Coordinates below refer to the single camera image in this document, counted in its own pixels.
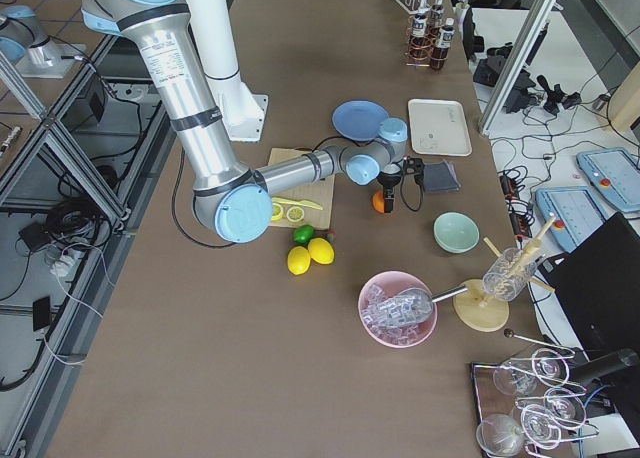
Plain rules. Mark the lemon slice lower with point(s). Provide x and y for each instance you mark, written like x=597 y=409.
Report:
x=295 y=214

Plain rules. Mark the orange mandarin fruit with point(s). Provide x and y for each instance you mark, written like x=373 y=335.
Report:
x=378 y=202

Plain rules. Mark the wooden cup stand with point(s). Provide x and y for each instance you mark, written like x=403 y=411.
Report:
x=486 y=314

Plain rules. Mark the blue teach pendant near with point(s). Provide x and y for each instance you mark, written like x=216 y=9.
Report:
x=577 y=211

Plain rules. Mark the wooden cutting board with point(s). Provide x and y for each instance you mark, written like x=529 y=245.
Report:
x=292 y=174

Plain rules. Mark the dark drink bottle front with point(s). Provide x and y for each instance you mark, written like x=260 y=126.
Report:
x=442 y=44

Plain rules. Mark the black monitor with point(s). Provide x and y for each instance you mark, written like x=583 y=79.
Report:
x=597 y=286

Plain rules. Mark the cream rabbit tray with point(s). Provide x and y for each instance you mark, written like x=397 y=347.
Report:
x=438 y=127

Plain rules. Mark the grey folded cloth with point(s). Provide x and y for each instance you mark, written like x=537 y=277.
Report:
x=440 y=177

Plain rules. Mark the dark drink bottle back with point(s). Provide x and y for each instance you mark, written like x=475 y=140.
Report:
x=436 y=17

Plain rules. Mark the metal ice scoop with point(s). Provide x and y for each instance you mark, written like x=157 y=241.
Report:
x=413 y=306

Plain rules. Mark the blue teach pendant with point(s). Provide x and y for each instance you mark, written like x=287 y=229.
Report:
x=614 y=174
x=577 y=211

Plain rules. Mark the blue round plate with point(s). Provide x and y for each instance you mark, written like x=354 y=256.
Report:
x=359 y=120

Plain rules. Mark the copper wire bottle rack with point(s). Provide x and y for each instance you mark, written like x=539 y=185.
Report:
x=430 y=35

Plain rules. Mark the yellow plastic knife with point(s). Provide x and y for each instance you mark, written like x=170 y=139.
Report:
x=302 y=203

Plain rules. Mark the green lime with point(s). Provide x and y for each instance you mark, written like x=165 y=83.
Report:
x=303 y=234

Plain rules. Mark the mint green bowl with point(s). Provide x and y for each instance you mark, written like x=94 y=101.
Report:
x=455 y=232

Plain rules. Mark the dark drink bottle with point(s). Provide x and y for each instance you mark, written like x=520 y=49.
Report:
x=436 y=17
x=442 y=44
x=417 y=41

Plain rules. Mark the wine glass rack tray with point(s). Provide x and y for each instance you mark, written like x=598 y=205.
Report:
x=529 y=405

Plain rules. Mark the clear glass mug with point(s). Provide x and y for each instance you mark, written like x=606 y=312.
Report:
x=507 y=277

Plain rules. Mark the lemon slice upper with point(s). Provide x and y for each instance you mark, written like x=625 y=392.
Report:
x=277 y=212

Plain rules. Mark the yellow lemon near bowl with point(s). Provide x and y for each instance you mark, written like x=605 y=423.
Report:
x=298 y=260

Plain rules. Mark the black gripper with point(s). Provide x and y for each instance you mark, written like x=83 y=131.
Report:
x=387 y=183

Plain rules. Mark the dark drink bottle middle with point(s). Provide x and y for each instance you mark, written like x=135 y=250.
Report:
x=417 y=41

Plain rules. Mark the lemon slice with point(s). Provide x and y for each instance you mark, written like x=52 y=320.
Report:
x=295 y=214
x=277 y=212

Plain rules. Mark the blue teach pendant far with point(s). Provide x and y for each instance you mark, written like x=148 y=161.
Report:
x=614 y=174

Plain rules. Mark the yellow lemon far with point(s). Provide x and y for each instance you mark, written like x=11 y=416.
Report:
x=321 y=251

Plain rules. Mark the pink ice bowl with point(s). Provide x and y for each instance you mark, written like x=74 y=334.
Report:
x=378 y=289

